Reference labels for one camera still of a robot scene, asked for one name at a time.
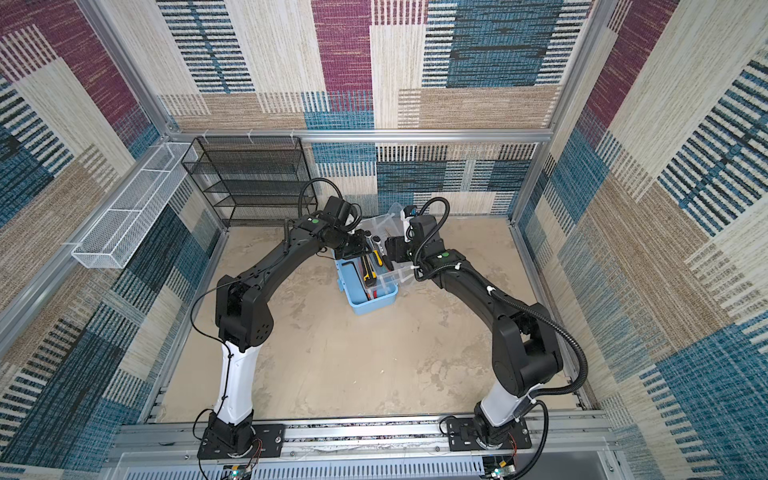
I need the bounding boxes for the yellow black ratchet wrench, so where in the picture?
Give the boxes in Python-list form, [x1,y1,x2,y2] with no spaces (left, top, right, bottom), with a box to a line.
[372,236,386,266]

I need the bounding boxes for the blue toolbox with clear lid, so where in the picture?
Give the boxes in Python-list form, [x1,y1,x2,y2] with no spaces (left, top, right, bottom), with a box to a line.
[334,202,413,315]

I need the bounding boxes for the yellow black utility knife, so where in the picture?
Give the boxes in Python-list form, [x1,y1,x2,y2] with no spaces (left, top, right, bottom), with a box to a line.
[360,254,377,286]

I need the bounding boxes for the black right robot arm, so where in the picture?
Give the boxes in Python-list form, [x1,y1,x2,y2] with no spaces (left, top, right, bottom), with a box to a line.
[385,197,589,449]

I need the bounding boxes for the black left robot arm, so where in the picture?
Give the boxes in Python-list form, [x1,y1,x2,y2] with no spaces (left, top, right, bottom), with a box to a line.
[198,177,362,459]

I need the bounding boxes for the black mesh shelf rack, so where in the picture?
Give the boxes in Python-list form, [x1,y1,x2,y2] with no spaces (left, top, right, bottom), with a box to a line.
[181,136,318,227]

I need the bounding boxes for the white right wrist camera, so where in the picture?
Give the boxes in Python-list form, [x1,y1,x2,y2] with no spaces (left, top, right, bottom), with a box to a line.
[401,205,419,225]

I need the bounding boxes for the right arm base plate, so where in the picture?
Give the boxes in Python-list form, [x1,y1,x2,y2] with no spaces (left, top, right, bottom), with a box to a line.
[438,415,532,452]

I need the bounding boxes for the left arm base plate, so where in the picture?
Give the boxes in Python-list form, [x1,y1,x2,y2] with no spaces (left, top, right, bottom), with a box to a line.
[197,420,286,462]

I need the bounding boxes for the white wire mesh basket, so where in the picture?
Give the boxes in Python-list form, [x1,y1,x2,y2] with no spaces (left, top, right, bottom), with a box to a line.
[72,142,189,269]

